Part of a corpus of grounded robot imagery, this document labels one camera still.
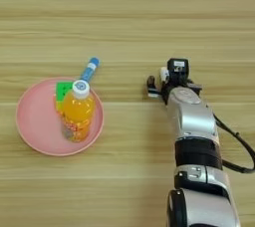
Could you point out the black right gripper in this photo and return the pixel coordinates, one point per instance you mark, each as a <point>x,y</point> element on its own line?
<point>194,85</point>

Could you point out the blue glue stick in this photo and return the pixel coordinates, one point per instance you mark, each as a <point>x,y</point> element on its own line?
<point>90,67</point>

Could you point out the orange juice bottle white cap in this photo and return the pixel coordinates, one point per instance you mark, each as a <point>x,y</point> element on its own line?
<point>78,111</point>

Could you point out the multicoloured puzzle cube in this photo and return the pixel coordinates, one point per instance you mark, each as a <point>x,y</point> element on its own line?
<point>62,91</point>

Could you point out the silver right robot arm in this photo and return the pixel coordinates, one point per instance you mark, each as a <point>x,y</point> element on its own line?
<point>196,128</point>

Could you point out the black box with white label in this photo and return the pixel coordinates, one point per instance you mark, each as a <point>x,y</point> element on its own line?
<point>178,68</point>

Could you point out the pink round plate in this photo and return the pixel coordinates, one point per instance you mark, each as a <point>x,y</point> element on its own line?
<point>36,121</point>

